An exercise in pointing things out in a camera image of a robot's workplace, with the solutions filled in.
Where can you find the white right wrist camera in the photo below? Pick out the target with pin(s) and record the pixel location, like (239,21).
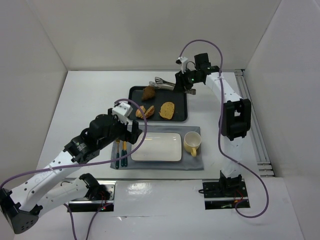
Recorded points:
(182,62)

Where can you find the yellow ceramic mug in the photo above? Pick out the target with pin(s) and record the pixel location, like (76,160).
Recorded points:
(192,141)

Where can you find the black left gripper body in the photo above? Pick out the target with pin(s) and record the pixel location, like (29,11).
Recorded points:
(135,131)

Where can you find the silver metal tongs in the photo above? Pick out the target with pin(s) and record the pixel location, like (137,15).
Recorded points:
(160,83)

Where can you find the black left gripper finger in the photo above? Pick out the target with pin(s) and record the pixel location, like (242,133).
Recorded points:
(124,136)
(135,132)

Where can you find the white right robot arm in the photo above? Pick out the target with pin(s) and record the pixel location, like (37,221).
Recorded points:
(235,119)

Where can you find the gold fork green handle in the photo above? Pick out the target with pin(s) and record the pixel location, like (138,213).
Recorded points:
(117,162)

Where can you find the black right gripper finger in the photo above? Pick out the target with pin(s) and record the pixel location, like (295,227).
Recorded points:
(179,84)
(188,83)

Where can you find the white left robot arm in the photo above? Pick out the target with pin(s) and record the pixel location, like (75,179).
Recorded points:
(23,205)

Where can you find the brown crusted bread wedge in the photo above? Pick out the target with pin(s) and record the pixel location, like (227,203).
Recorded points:
(148,112)

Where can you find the white rectangular plate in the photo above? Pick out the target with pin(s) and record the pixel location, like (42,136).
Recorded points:
(159,147)

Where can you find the tan seeded bread slice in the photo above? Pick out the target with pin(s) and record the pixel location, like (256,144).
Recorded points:
(167,110)

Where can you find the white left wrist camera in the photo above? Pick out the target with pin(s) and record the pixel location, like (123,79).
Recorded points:
(122,111)

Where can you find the round pale bread roll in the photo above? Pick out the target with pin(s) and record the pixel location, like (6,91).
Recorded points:
(138,113)

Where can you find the black baking tray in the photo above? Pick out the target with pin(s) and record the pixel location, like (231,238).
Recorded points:
(161,96)

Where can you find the brown chocolate croissant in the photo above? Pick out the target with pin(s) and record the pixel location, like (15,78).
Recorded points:
(148,93)

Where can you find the aluminium frame rail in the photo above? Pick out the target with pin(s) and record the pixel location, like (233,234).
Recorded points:
(263,161)

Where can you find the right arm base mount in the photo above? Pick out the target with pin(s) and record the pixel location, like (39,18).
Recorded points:
(216,199)

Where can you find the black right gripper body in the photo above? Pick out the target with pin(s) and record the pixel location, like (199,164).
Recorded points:
(180,81)

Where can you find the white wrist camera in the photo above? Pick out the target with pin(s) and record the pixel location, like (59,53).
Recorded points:
(182,62)
(122,111)

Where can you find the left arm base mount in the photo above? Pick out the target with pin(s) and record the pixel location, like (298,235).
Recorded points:
(102,198)

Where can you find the gold knife green handle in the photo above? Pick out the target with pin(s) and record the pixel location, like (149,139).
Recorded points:
(124,160)

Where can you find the grey cloth placemat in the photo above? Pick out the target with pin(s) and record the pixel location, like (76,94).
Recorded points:
(187,162)

